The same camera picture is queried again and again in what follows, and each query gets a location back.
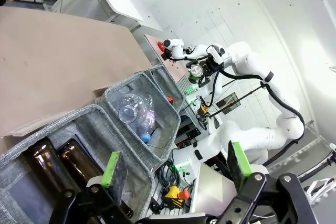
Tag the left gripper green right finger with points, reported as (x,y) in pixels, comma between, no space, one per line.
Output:
(239,163)

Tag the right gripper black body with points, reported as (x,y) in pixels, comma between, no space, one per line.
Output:
(214,66)

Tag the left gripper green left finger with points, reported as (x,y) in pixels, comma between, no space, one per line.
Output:
(115,174)

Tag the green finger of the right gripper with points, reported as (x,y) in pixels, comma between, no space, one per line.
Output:
(197,64)
(193,79)

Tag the crushed red soda can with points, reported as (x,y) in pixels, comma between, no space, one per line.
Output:
(170,100)

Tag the brown glass bottle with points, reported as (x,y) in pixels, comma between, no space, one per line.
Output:
(81,159)
(50,166)

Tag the small water bottle blue cap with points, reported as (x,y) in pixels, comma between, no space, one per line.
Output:
(147,129)

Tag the large clear plastic bottle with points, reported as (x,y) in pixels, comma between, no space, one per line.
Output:
(131,108)

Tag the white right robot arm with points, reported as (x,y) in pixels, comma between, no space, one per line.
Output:
(252,61)

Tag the grey fabric basket can label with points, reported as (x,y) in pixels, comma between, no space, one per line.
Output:
(162,79)

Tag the grey fabric basket plastic label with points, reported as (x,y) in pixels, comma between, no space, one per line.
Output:
(168,127)

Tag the grey fabric basket bottle label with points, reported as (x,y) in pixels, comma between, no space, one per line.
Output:
(86,127)

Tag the small pink board table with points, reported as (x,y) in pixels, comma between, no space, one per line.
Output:
(168,64)

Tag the black tripod rods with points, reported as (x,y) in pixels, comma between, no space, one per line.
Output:
(236,100)

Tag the yellow emergency stop box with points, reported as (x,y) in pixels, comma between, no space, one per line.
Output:
(172,196)

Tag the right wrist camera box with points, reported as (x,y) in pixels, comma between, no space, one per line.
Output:
(215,53)

